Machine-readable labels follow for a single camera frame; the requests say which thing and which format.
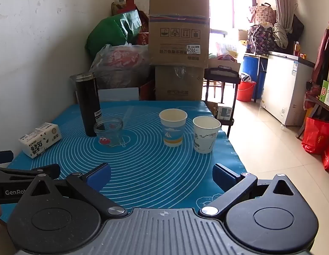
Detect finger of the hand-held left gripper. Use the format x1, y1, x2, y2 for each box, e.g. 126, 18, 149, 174
0, 164, 61, 180
0, 150, 14, 163

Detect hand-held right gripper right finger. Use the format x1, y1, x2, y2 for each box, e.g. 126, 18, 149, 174
199, 163, 304, 217

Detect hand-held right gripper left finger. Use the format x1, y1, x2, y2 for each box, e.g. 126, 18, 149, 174
17, 163, 128, 218

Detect paper cup with sailboat print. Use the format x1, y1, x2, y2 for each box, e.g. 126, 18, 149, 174
159, 109, 187, 148

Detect glass cup with red print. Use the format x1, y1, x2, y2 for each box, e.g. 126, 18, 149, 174
94, 118, 125, 147

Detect paper cup with green print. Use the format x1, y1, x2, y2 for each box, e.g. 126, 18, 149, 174
193, 116, 221, 154

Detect white tissue packet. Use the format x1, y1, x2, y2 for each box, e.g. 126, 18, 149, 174
19, 122, 61, 159

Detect blue silicone mat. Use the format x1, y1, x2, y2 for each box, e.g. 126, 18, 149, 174
0, 100, 248, 222

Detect white box on cart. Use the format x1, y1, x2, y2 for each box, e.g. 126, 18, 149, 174
216, 103, 232, 120

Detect black thermos bottle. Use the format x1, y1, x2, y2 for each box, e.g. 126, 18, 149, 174
71, 72, 103, 137

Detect white flat panel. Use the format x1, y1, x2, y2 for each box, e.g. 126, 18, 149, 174
98, 88, 140, 102

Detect red bucket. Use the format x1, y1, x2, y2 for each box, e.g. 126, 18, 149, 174
236, 81, 257, 102

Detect black utility cart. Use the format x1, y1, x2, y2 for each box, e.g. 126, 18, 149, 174
203, 67, 242, 139

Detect small cardboard box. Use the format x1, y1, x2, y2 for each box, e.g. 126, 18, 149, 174
155, 64, 205, 101

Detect white chest freezer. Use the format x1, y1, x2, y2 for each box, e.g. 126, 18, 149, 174
261, 51, 316, 126

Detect blue barrel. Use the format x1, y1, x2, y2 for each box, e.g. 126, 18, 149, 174
243, 54, 267, 85

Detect clear plastic bag red print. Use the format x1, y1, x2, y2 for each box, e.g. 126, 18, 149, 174
89, 43, 150, 90

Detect green carton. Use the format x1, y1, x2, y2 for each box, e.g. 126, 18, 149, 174
320, 80, 329, 105

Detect dark floral bag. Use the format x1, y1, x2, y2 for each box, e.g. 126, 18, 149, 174
246, 24, 274, 55

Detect red carton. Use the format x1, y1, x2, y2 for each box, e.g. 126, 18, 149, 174
137, 31, 150, 46

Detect green plastic bag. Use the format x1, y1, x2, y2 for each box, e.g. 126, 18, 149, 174
85, 10, 143, 59

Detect grey bundled cloth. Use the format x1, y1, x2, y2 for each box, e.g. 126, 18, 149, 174
272, 23, 289, 49

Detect red hanging cloth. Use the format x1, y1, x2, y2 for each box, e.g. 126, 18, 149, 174
311, 27, 329, 92

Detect large cardboard box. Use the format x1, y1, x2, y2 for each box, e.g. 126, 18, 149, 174
148, 0, 210, 69

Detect black bag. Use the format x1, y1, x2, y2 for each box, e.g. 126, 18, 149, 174
286, 13, 305, 50

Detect pink patterned bag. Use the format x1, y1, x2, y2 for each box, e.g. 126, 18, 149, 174
248, 3, 277, 25

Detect red gift bag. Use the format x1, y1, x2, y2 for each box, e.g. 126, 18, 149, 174
111, 0, 140, 17

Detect beige curtain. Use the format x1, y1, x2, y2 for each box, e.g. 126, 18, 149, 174
272, 0, 295, 34

